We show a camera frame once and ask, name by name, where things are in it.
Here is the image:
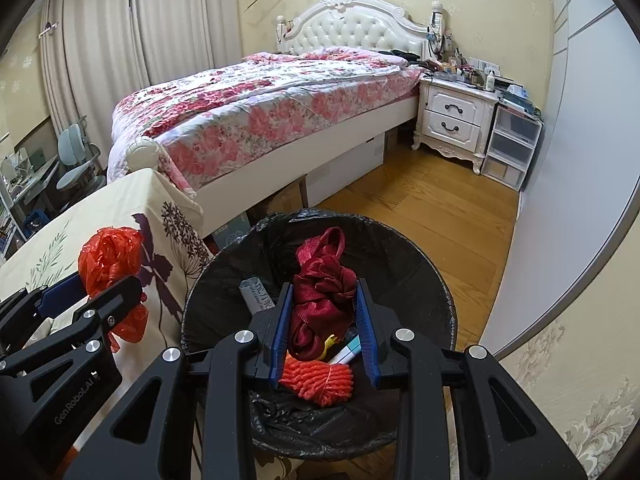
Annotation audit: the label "red plastic bag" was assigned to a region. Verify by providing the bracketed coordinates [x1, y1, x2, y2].
[78, 226, 149, 353]

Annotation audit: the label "white camel milk box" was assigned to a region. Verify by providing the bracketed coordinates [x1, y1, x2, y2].
[239, 276, 276, 315]

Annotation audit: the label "red foam fruit net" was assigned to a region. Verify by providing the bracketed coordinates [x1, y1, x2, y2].
[279, 356, 354, 408]

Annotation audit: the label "dark red ribbon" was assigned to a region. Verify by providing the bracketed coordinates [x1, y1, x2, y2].
[288, 226, 357, 361]

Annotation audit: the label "black trash bin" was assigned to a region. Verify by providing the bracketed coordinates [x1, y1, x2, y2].
[180, 208, 458, 463]

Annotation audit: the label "study desk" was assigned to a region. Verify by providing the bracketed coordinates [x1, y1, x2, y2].
[1, 148, 60, 229]

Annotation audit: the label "cream floral bed sheet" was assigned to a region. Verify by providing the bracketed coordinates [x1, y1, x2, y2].
[1, 170, 210, 467]

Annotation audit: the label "grey desk chair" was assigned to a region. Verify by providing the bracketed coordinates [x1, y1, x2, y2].
[56, 122, 106, 196]

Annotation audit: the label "white round bedpost knob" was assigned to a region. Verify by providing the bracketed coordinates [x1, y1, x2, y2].
[125, 136, 162, 172]

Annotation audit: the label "bed with pink floral quilt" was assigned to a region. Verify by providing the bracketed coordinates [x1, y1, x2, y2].
[107, 47, 425, 234]

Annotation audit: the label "cardboard box under bed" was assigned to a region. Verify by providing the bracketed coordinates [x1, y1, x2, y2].
[246, 178, 308, 223]

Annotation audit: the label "plastic drawer unit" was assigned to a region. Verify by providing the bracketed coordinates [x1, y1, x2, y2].
[482, 103, 544, 192]

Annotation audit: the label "white storage box under bed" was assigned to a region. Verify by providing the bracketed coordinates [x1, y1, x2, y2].
[305, 133, 385, 207]

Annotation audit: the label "white nightstand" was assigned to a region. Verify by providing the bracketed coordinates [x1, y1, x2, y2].
[411, 76, 499, 174]

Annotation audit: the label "beige curtains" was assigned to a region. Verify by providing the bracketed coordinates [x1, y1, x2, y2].
[40, 0, 242, 158]

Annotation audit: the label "white tufted headboard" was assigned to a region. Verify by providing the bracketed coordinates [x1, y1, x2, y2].
[276, 0, 435, 60]

